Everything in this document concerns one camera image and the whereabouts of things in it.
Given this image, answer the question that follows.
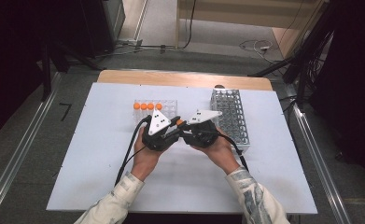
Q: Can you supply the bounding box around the dark curtain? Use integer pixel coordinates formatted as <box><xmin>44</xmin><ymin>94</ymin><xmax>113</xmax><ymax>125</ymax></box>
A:
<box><xmin>0</xmin><ymin>0</ymin><xmax>85</xmax><ymax>147</ymax></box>
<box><xmin>307</xmin><ymin>0</ymin><xmax>365</xmax><ymax>188</ymax></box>

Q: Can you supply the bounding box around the person's right hand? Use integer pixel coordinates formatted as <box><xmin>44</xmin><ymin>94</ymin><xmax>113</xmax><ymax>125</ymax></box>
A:
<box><xmin>191</xmin><ymin>128</ymin><xmax>242</xmax><ymax>175</ymax></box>

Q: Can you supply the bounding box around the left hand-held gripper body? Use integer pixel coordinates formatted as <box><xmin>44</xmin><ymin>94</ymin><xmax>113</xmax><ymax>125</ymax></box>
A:
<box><xmin>141</xmin><ymin>108</ymin><xmax>180</xmax><ymax>153</ymax></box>

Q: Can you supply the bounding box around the black stand with cables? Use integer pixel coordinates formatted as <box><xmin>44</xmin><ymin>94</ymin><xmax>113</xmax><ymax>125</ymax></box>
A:
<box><xmin>248</xmin><ymin>0</ymin><xmax>337</xmax><ymax>106</ymax></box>

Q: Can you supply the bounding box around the black metal stand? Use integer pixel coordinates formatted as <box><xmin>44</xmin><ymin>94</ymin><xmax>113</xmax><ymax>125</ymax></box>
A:
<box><xmin>39</xmin><ymin>40</ymin><xmax>106</xmax><ymax>102</ymax></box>

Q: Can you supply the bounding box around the grey power strip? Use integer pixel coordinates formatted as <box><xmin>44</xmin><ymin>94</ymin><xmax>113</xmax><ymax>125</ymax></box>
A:
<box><xmin>118</xmin><ymin>38</ymin><xmax>144</xmax><ymax>48</ymax></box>

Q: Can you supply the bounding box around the dark grey cabinet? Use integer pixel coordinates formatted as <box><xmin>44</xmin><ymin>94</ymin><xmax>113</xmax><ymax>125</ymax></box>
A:
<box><xmin>80</xmin><ymin>0</ymin><xmax>127</xmax><ymax>59</ymax></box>

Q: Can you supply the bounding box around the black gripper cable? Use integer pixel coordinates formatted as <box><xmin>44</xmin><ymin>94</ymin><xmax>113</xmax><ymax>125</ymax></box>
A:
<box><xmin>114</xmin><ymin>115</ymin><xmax>153</xmax><ymax>187</ymax></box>
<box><xmin>202</xmin><ymin>130</ymin><xmax>249</xmax><ymax>172</ymax></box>

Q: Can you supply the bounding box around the white cable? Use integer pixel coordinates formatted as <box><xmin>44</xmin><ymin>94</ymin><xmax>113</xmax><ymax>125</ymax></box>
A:
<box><xmin>239</xmin><ymin>39</ymin><xmax>274</xmax><ymax>63</ymax></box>

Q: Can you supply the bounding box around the person's left hand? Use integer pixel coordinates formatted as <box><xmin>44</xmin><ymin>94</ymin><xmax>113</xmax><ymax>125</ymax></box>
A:
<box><xmin>131</xmin><ymin>134</ymin><xmax>171</xmax><ymax>181</ymax></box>

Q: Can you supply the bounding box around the white board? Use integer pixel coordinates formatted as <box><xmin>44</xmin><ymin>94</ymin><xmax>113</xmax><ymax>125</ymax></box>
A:
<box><xmin>45</xmin><ymin>82</ymin><xmax>318</xmax><ymax>216</ymax></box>

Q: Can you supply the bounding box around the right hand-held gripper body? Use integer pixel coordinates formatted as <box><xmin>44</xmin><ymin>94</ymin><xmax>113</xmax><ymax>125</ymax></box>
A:
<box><xmin>182</xmin><ymin>108</ymin><xmax>223</xmax><ymax>149</ymax></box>

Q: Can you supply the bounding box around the perforated metal tube rack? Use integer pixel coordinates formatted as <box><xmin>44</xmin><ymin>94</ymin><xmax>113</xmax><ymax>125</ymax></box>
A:
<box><xmin>210</xmin><ymin>88</ymin><xmax>251</xmax><ymax>154</ymax></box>

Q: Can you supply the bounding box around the beige wooden panel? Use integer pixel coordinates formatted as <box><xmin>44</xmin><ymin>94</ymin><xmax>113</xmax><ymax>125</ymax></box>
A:
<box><xmin>175</xmin><ymin>0</ymin><xmax>328</xmax><ymax>59</ymax></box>

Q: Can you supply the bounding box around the thin black hanging cable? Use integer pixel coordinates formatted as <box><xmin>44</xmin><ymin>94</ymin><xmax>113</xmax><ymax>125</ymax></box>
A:
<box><xmin>183</xmin><ymin>0</ymin><xmax>197</xmax><ymax>50</ymax></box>

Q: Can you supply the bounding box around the aluminium rail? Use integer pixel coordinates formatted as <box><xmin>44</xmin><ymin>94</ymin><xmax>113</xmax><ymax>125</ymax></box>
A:
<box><xmin>284</xmin><ymin>83</ymin><xmax>352</xmax><ymax>224</ymax></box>
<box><xmin>0</xmin><ymin>72</ymin><xmax>63</xmax><ymax>223</ymax></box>

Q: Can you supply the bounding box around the clear plastic tube rack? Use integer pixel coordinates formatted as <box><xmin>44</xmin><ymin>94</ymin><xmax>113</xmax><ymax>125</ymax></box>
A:
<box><xmin>133</xmin><ymin>99</ymin><xmax>178</xmax><ymax>130</ymax></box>

